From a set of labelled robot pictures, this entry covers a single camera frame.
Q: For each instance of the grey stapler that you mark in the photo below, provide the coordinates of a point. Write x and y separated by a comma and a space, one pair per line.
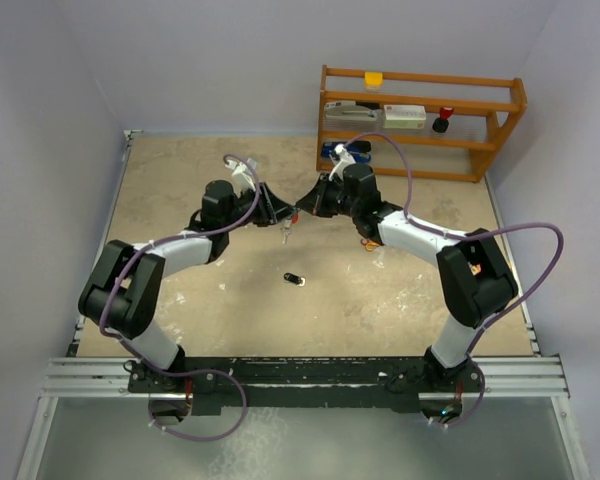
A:
350, 114

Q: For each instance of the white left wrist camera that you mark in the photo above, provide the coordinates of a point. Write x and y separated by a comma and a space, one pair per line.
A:
241, 174

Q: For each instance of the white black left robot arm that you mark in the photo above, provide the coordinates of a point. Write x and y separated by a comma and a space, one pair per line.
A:
121, 294

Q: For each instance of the blue black stapler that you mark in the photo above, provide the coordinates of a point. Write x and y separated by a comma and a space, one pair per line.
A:
360, 150

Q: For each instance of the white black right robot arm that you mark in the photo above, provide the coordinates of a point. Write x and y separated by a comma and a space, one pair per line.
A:
476, 280

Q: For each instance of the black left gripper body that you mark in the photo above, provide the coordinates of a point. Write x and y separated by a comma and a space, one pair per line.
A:
242, 209

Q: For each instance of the red black stamp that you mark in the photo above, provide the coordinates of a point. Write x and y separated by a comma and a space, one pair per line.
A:
441, 123

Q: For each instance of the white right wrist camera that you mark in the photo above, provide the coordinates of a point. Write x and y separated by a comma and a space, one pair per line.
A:
341, 158

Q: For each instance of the white red cardboard box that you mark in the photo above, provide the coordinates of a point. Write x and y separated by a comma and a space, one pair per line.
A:
412, 117

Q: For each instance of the wooden shelf rack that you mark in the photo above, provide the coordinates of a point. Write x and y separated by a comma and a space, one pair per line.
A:
486, 112

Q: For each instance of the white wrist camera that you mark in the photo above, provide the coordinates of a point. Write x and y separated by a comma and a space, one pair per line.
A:
241, 174
341, 158

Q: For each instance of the orange carabiner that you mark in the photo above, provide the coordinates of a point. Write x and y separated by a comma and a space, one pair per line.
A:
369, 245

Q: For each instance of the black key fob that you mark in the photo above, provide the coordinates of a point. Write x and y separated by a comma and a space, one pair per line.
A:
294, 279

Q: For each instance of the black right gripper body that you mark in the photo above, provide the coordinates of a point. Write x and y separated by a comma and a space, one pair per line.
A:
337, 201

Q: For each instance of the yellow tag key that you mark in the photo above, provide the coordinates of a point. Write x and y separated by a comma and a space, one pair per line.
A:
286, 232

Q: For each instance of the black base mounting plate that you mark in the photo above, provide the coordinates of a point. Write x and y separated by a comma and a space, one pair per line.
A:
207, 385

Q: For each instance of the yellow lidded jar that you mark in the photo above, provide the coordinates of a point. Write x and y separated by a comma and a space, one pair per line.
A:
373, 81

